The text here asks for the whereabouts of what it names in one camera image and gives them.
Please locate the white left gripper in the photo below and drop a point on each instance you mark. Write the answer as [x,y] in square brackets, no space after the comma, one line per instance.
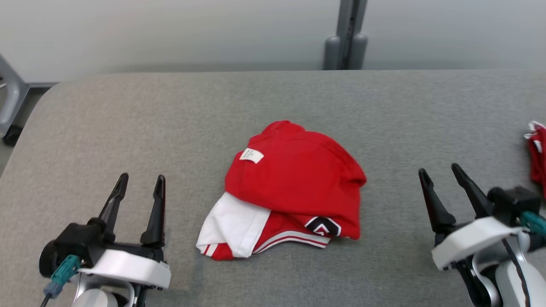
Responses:
[128,266]

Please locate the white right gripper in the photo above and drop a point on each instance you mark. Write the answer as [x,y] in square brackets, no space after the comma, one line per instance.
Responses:
[473,238]

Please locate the red shorts with white band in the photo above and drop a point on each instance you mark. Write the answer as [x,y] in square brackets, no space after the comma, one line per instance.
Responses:
[538,157]

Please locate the red jersey with white sleeves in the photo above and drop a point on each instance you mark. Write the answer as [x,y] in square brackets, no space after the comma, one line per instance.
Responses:
[298,179]

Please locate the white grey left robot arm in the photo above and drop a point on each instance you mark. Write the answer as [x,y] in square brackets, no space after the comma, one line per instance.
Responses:
[94,298]

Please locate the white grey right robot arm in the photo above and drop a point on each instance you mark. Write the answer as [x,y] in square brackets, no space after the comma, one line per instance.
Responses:
[490,277]

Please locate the grey fabric padded table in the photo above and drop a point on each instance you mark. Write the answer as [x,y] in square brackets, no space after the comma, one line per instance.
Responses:
[170,128]

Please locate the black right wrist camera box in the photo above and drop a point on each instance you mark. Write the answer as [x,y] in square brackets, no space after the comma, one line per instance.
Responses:
[512,202]

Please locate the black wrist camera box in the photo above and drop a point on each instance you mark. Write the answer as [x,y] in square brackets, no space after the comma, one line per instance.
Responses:
[512,202]
[79,238]

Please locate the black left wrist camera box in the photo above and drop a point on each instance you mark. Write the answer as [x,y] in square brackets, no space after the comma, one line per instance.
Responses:
[79,238]

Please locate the grey chair frame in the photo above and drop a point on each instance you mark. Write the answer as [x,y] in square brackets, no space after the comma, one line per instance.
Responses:
[10,98]

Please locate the grey partition joint post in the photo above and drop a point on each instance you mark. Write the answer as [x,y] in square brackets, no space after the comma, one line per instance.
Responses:
[347,34]

